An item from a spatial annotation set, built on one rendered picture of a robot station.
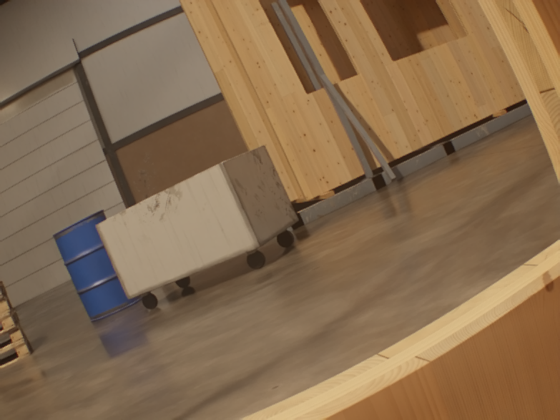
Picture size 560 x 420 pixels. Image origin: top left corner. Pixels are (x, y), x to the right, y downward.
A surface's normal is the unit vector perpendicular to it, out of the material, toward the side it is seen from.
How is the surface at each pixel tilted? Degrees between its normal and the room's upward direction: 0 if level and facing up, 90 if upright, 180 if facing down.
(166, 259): 90
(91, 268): 90
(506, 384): 90
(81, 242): 91
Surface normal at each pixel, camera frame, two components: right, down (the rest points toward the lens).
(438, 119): 0.18, -0.02
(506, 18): -0.89, 0.42
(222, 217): -0.35, 0.22
